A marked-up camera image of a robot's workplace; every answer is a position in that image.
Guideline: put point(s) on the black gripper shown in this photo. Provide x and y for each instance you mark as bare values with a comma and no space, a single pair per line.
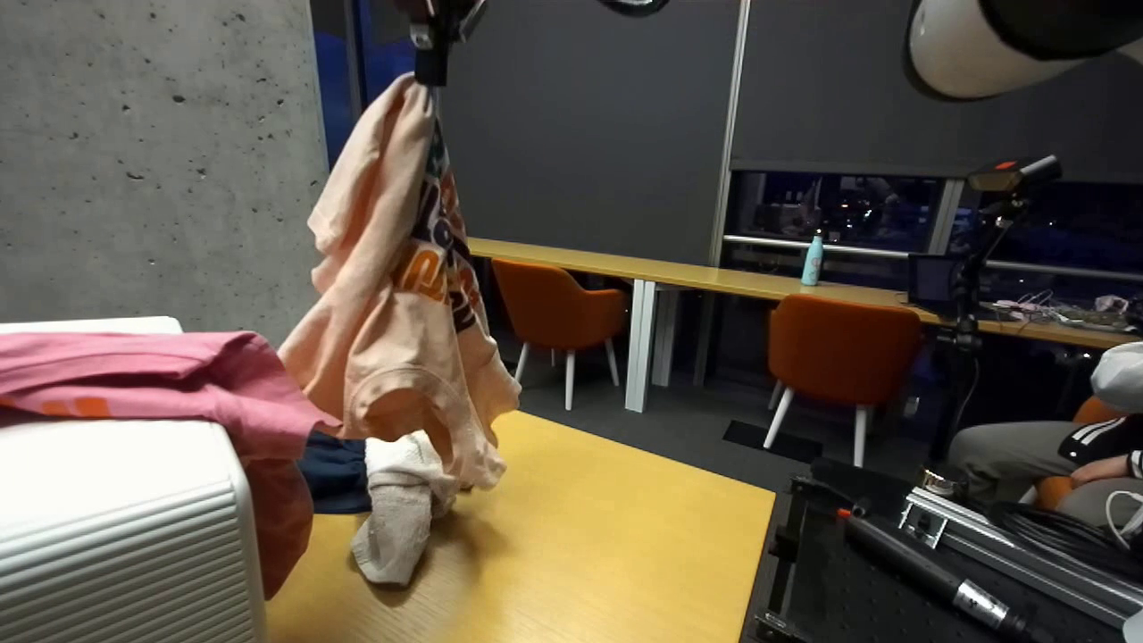
440,14

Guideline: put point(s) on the teal bottle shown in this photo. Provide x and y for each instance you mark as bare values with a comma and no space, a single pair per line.
814,260

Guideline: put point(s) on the magenta pink cloth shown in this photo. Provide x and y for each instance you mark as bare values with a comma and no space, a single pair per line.
182,375

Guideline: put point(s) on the small black monitor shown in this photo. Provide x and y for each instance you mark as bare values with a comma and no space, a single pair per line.
938,286

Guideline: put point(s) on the folded black silver tripod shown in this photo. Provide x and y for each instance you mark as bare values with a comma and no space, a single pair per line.
940,577

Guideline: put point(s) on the long wooden wall desk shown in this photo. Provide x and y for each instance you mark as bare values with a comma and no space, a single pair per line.
715,280

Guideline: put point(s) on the white towel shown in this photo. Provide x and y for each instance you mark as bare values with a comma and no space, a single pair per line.
396,524

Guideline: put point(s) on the white plastic ribbed box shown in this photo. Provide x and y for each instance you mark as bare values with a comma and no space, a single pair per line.
121,536

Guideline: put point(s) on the orange chair with white legs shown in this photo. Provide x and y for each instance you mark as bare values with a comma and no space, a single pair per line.
840,353
567,315

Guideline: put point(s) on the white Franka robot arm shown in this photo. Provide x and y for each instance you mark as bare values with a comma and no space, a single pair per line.
977,55

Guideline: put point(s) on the grey trousered legs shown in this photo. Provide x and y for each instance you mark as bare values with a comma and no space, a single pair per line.
1011,450

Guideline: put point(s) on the black equipment case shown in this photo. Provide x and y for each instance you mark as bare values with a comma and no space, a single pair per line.
833,594

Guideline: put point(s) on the peach shirt with orange print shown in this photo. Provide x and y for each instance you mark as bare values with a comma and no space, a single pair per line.
382,346

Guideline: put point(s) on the dark blue cloth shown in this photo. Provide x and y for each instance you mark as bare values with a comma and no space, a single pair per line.
334,475

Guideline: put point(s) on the white sleeved forearm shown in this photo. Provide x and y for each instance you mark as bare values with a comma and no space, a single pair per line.
1120,375

